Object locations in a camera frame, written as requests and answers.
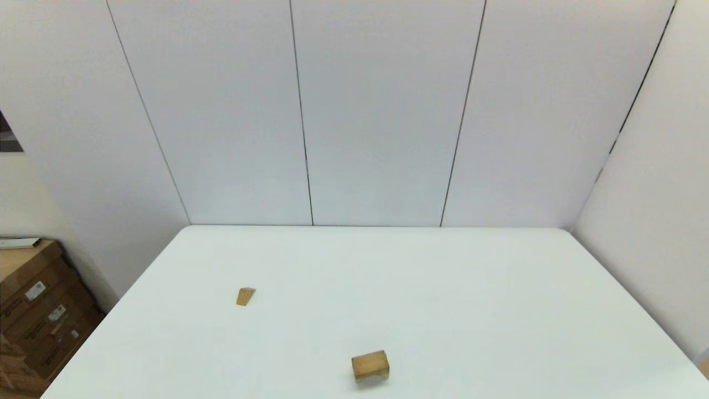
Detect cardboard box with white label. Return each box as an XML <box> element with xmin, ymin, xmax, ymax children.
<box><xmin>0</xmin><ymin>239</ymin><xmax>84</xmax><ymax>319</ymax></box>
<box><xmin>6</xmin><ymin>283</ymin><xmax>106</xmax><ymax>383</ymax></box>

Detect plain brown cardboard box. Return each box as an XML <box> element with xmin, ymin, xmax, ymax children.
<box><xmin>0</xmin><ymin>335</ymin><xmax>31</xmax><ymax>397</ymax></box>

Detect dark wall picture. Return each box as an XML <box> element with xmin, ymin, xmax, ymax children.
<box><xmin>0</xmin><ymin>111</ymin><xmax>24</xmax><ymax>153</ymax></box>

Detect rectangular wooden building block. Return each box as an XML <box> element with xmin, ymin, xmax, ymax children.
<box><xmin>351</xmin><ymin>350</ymin><xmax>390</xmax><ymax>381</ymax></box>

